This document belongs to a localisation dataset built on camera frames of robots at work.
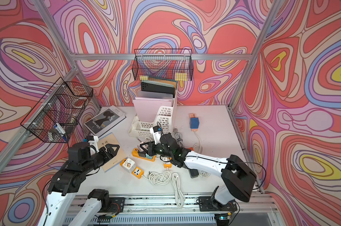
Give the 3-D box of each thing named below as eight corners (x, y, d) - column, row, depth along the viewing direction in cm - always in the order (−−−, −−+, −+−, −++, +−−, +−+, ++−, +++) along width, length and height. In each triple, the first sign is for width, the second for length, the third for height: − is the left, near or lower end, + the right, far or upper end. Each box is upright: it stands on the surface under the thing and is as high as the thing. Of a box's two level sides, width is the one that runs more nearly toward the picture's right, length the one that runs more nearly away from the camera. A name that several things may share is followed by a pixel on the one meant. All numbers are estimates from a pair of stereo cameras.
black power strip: (188, 178, 84) (189, 176, 82) (188, 170, 87) (188, 168, 85) (198, 178, 84) (199, 176, 82) (197, 170, 87) (198, 168, 85)
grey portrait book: (85, 126, 108) (83, 123, 105) (114, 107, 121) (113, 104, 119) (98, 138, 101) (95, 135, 98) (127, 116, 115) (125, 114, 112)
